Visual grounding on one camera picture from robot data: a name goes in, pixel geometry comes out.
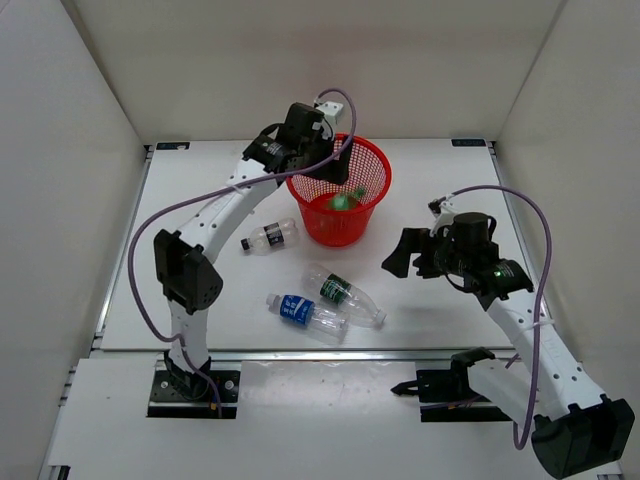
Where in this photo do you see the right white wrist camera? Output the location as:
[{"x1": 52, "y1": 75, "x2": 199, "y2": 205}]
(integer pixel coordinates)
[{"x1": 428, "y1": 194, "x2": 459, "y2": 237}]

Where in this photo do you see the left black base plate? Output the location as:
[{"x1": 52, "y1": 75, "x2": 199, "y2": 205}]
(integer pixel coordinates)
[{"x1": 147, "y1": 361, "x2": 241, "y2": 420}]

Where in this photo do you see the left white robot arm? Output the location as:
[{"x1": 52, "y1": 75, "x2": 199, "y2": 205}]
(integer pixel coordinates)
[{"x1": 153, "y1": 100, "x2": 350, "y2": 400}]

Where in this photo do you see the green plastic bottle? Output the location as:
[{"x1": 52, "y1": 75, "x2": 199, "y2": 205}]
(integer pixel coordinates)
[{"x1": 327, "y1": 187, "x2": 367, "y2": 211}]

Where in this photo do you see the clear bottle green label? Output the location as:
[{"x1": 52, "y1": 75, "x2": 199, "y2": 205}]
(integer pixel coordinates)
[{"x1": 301, "y1": 263, "x2": 387, "y2": 329}]

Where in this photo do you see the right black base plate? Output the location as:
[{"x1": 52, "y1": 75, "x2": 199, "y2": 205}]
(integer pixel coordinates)
[{"x1": 390, "y1": 348, "x2": 510, "y2": 423}]

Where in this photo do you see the clear bottle blue label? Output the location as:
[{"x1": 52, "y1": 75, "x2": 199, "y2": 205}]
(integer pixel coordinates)
[{"x1": 266, "y1": 294, "x2": 349, "y2": 345}]

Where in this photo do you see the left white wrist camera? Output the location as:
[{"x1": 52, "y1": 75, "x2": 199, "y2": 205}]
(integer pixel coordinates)
[{"x1": 314, "y1": 101, "x2": 344, "y2": 128}]

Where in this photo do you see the right table corner label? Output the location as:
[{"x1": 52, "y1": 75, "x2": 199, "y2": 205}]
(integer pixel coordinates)
[{"x1": 451, "y1": 138, "x2": 486, "y2": 148}]

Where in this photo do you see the left table corner label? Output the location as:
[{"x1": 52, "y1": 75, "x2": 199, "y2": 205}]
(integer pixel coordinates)
[{"x1": 155, "y1": 142, "x2": 190, "y2": 151}]

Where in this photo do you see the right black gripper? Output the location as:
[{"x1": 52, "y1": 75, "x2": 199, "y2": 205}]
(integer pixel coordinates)
[{"x1": 383, "y1": 228, "x2": 471, "y2": 280}]

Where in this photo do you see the small bottle black label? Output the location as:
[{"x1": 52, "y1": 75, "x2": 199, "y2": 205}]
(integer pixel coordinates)
[{"x1": 241, "y1": 218, "x2": 300, "y2": 255}]

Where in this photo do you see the table corner label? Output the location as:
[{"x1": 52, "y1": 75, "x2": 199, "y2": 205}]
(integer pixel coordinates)
[
  {"x1": 155, "y1": 142, "x2": 190, "y2": 151},
  {"x1": 451, "y1": 138, "x2": 486, "y2": 148}
]

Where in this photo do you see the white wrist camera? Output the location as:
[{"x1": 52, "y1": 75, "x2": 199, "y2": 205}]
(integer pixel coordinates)
[
  {"x1": 428, "y1": 194, "x2": 459, "y2": 237},
  {"x1": 314, "y1": 101, "x2": 344, "y2": 128}
]

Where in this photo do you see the red mesh plastic bin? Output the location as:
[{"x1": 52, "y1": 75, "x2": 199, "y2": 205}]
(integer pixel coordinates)
[{"x1": 286, "y1": 136, "x2": 392, "y2": 247}]

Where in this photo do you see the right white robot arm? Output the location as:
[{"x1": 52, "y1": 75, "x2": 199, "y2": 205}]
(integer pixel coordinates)
[{"x1": 382, "y1": 212, "x2": 635, "y2": 479}]

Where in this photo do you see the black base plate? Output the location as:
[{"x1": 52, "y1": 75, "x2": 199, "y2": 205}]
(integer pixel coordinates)
[
  {"x1": 390, "y1": 348, "x2": 510, "y2": 423},
  {"x1": 147, "y1": 361, "x2": 241, "y2": 420}
]

